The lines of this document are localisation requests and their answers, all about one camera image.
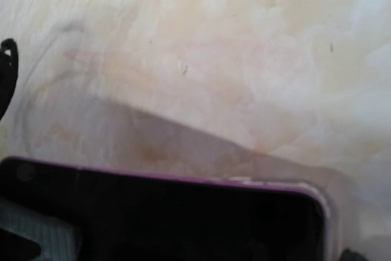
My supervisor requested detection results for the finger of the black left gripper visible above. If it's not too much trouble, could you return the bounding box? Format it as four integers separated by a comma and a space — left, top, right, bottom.
0, 39, 18, 119

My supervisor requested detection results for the clear magsafe phone case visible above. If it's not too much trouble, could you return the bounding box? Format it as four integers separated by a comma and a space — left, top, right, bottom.
222, 177, 340, 260

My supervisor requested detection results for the black phone table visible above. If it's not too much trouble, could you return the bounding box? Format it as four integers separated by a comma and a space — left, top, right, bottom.
1, 157, 326, 260

